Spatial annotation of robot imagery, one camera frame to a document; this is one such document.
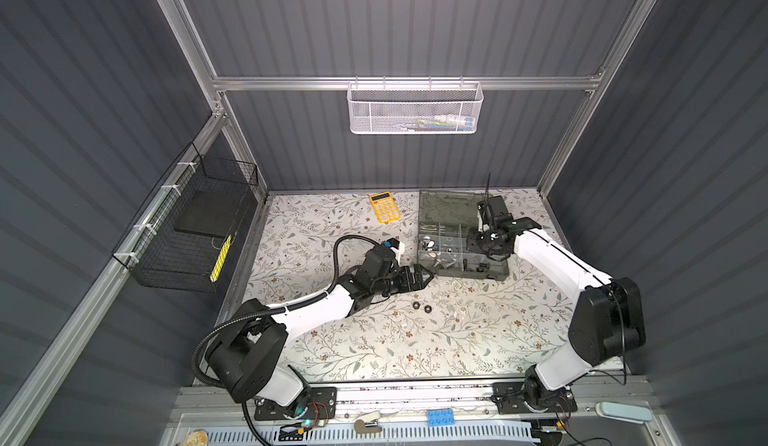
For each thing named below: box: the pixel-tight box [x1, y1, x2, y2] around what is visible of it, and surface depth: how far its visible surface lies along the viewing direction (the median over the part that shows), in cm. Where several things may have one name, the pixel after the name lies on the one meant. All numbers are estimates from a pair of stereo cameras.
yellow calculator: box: [369, 191, 402, 224], surface depth 117 cm
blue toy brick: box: [427, 409, 456, 427], surface depth 72 cm
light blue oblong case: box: [595, 402, 653, 424], surface depth 71 cm
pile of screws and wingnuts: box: [421, 235, 457, 268], surface depth 101 cm
